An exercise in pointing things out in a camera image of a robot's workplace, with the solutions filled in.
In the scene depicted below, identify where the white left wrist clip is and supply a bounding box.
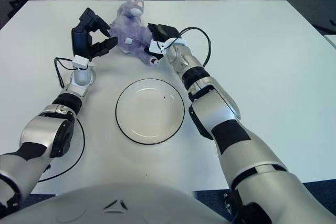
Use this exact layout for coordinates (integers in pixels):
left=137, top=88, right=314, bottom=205
left=72, top=55, right=90, bottom=71

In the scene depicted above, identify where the white neighbouring table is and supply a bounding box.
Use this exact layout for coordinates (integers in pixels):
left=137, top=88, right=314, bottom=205
left=324, top=34, right=336, bottom=50

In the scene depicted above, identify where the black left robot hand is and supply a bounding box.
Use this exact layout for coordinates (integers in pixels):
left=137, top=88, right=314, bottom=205
left=70, top=7, right=119, bottom=61

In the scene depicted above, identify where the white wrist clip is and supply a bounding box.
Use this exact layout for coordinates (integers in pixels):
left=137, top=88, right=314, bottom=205
left=148, top=37, right=189, bottom=56
left=72, top=55, right=90, bottom=71

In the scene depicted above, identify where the silver robot torso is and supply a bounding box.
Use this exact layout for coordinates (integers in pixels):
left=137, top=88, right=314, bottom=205
left=7, top=182, right=233, bottom=224

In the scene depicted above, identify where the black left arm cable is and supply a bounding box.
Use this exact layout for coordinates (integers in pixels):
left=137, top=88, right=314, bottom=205
left=38, top=56, right=86, bottom=183

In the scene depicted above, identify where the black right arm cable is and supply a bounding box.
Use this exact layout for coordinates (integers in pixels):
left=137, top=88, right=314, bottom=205
left=180, top=26, right=212, bottom=67

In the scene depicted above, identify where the purple plush rabbit doll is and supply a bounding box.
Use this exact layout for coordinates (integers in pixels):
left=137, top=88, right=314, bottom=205
left=109, top=0, right=161, bottom=66

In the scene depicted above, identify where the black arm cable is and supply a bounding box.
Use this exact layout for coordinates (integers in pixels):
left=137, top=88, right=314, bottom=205
left=180, top=26, right=212, bottom=67
left=38, top=56, right=86, bottom=183

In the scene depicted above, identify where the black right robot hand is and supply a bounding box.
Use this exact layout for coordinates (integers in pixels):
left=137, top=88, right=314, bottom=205
left=147, top=23, right=182, bottom=43

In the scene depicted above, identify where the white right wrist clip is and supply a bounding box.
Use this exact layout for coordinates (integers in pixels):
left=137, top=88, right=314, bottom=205
left=148, top=37, right=189, bottom=56

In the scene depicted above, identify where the white plate black rim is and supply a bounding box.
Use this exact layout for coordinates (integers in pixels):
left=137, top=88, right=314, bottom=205
left=115, top=78, right=185, bottom=145

